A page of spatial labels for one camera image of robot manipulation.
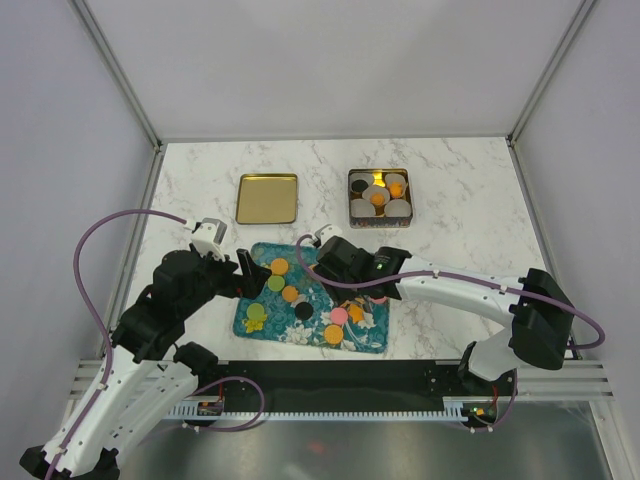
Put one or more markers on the white paper cup bottom left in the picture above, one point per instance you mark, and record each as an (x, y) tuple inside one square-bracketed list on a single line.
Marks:
[(361, 208)]

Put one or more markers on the black mounting base plate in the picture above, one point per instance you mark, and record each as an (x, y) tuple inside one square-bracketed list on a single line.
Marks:
[(342, 386)]

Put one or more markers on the white paper cup bottom right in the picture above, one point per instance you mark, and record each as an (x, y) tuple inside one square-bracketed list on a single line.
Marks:
[(397, 208)]

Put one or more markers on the pink round cookie lower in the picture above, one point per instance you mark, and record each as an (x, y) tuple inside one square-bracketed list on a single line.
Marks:
[(339, 316)]

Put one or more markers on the orange round cookie bottom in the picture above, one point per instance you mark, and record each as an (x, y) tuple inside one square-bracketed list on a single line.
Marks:
[(333, 334)]

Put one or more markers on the green round cookie upper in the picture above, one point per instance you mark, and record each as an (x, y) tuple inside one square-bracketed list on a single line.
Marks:
[(276, 283)]

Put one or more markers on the green round cookie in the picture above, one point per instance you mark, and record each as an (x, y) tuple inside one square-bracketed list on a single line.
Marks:
[(276, 283), (256, 312)]

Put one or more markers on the white paper cup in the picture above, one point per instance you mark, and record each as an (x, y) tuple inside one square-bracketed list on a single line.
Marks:
[(373, 189), (395, 177), (361, 208), (368, 177), (397, 208)]

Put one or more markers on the orange flower cookie lower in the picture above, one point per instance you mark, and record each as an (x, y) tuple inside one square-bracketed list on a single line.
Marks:
[(356, 312)]

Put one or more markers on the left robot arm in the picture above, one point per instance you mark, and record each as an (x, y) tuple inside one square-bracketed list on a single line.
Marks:
[(109, 420)]

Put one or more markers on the white cable duct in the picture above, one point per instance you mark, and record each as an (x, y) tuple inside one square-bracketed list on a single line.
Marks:
[(192, 410)]

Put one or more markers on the black round cookie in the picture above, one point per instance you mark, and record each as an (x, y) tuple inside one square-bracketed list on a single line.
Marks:
[(303, 311), (359, 186)]

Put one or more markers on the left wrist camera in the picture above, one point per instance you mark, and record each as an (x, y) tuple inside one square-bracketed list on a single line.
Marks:
[(207, 236)]

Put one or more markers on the green round cookie lower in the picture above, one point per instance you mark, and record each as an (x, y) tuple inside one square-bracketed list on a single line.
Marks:
[(256, 312)]

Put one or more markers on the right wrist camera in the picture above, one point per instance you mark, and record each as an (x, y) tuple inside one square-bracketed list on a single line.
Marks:
[(324, 234)]

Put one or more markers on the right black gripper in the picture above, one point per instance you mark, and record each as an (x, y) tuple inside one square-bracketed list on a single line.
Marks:
[(337, 293)]

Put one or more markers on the gold tin lid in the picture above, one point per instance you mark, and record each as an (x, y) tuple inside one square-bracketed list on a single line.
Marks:
[(267, 199)]

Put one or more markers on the square cookie tin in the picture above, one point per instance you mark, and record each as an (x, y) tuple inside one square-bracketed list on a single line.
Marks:
[(380, 220)]

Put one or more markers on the teal floral tray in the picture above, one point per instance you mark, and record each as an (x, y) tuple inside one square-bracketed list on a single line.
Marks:
[(281, 325)]

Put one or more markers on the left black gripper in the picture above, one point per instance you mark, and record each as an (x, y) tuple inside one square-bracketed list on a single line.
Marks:
[(249, 284)]

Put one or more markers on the orange flower cookie top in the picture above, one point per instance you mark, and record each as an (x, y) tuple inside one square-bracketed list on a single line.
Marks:
[(396, 189)]

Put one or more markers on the white paper cup top left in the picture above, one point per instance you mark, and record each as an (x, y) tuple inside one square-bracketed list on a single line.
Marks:
[(368, 177)]

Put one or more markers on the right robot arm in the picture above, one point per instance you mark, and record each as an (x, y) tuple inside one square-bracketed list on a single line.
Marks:
[(533, 311)]

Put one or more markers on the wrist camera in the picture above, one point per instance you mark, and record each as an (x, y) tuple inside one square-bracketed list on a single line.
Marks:
[(324, 234), (207, 236)]

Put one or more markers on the orange flower cookie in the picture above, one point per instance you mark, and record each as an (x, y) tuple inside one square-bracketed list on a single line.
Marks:
[(396, 189), (356, 312)]

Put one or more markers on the white paper cup centre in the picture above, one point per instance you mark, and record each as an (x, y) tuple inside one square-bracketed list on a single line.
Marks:
[(373, 189)]

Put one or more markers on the orange round cookie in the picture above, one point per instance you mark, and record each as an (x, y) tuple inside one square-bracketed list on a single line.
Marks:
[(279, 266), (333, 334), (377, 199), (290, 293)]

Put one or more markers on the aluminium frame rail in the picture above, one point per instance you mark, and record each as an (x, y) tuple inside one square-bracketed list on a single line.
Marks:
[(580, 380)]

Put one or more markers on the white paper cup top right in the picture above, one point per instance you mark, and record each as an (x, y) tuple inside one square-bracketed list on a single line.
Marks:
[(395, 177)]

